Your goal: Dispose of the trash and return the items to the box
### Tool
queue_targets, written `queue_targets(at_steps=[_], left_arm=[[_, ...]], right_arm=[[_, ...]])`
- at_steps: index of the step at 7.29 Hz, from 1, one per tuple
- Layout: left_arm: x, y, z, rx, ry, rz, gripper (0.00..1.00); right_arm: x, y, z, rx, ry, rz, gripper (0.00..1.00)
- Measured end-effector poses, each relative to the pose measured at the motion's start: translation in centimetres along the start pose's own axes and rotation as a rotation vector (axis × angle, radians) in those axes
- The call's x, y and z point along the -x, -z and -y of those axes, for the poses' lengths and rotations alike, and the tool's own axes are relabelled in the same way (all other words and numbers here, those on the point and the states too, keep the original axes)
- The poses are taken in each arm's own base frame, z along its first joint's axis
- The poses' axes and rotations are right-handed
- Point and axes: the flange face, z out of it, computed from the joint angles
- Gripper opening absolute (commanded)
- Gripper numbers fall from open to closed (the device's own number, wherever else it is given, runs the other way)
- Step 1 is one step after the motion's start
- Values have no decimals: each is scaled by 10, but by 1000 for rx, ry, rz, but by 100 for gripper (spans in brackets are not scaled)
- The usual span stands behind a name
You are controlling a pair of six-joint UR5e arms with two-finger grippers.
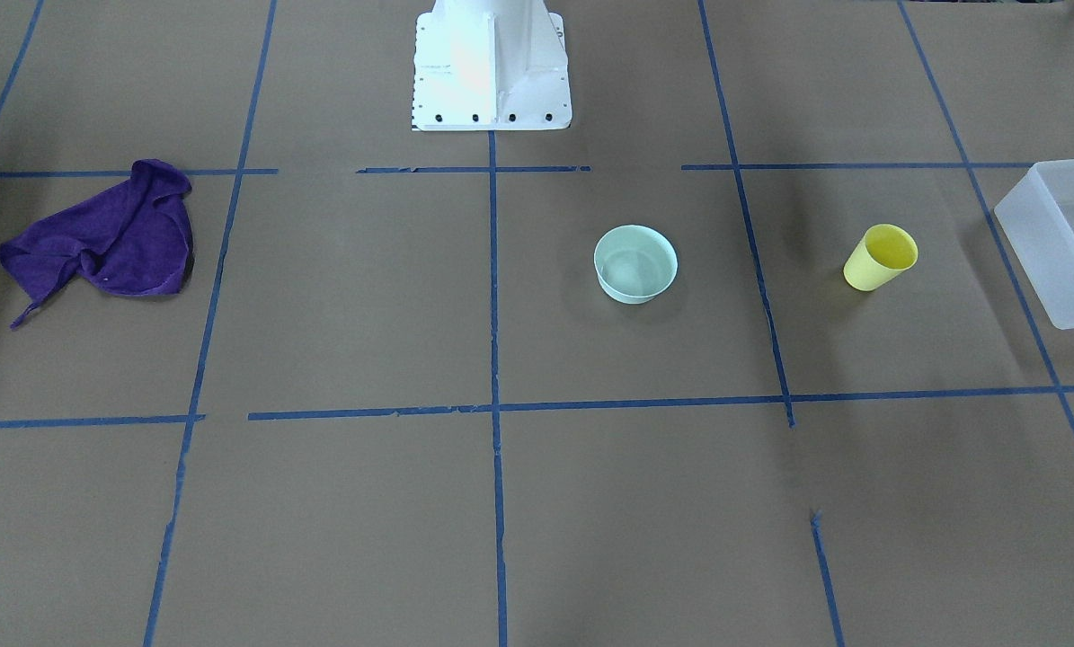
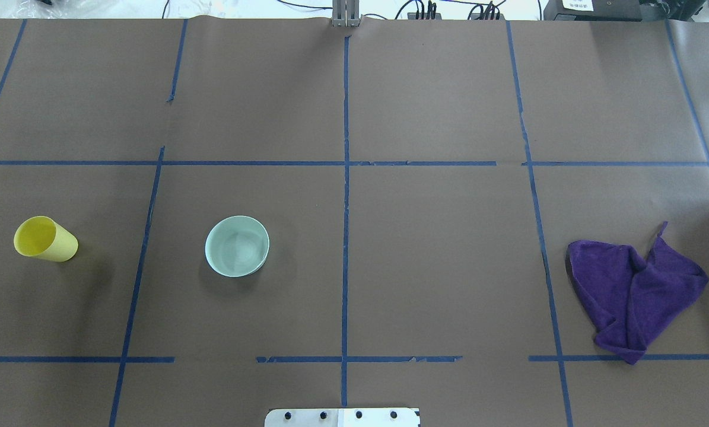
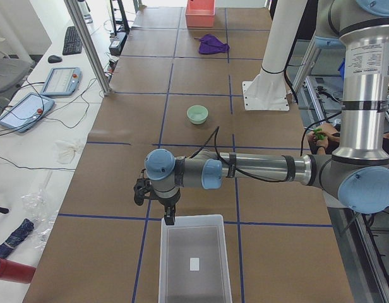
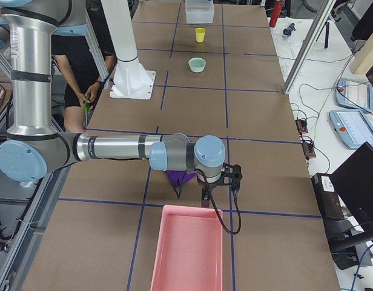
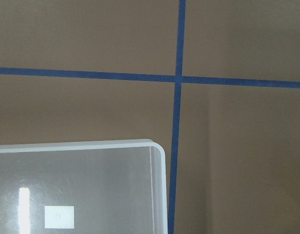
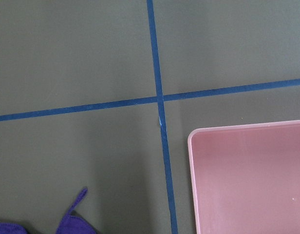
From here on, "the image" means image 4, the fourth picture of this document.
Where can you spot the black monitor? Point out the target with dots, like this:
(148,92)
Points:
(353,182)

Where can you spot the upper teach pendant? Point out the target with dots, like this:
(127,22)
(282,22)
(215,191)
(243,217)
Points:
(353,94)

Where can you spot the clear plastic box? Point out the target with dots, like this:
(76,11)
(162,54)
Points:
(199,11)

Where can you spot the orange black connector block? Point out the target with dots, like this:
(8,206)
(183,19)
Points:
(308,147)

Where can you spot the aluminium frame post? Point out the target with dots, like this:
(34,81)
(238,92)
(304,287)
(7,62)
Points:
(314,30)

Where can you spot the pink plastic tray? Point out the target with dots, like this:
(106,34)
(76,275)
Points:
(189,250)

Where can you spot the purple cloth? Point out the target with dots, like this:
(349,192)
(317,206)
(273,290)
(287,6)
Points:
(179,178)

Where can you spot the black computer box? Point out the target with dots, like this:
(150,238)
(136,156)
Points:
(326,196)

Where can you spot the mint green bowl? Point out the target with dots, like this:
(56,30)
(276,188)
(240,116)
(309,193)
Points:
(197,65)

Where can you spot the teach pendant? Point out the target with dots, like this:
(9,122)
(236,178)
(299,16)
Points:
(353,94)
(352,127)

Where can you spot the green scissors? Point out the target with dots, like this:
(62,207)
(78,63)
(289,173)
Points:
(86,107)

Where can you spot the yellow plastic cup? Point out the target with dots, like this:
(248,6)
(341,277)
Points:
(200,34)

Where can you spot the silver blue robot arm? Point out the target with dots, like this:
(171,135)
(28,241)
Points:
(34,148)

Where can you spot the wooden beam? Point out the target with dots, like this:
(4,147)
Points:
(364,58)

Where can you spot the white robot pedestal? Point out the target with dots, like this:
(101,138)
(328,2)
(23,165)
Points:
(130,80)

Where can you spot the red bottle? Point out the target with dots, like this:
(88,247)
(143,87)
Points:
(275,13)

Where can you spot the blue black tool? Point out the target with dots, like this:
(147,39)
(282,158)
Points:
(287,32)

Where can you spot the seated person in black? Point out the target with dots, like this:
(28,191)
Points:
(76,63)

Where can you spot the lower teach pendant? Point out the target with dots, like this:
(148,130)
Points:
(352,127)

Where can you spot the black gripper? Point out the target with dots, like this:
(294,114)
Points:
(206,187)

